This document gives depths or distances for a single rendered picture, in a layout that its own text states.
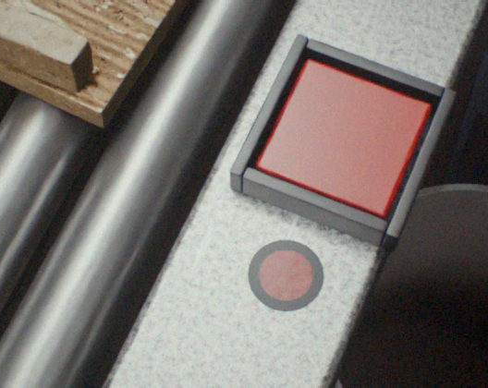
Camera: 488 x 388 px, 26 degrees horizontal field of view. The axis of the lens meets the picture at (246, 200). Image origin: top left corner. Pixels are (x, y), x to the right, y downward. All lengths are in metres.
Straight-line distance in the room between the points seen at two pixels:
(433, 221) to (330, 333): 0.71
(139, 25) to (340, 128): 0.10
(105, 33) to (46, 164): 0.06
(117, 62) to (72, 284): 0.10
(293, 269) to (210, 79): 0.10
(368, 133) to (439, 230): 0.71
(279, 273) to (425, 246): 0.76
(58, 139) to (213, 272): 0.09
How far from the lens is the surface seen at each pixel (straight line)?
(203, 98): 0.48
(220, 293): 0.44
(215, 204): 0.46
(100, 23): 0.48
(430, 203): 1.10
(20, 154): 0.47
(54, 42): 0.45
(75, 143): 0.48
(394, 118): 0.47
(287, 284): 0.44
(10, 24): 0.46
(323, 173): 0.45
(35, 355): 0.44
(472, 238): 1.18
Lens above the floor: 1.33
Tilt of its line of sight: 65 degrees down
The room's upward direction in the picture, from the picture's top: 1 degrees clockwise
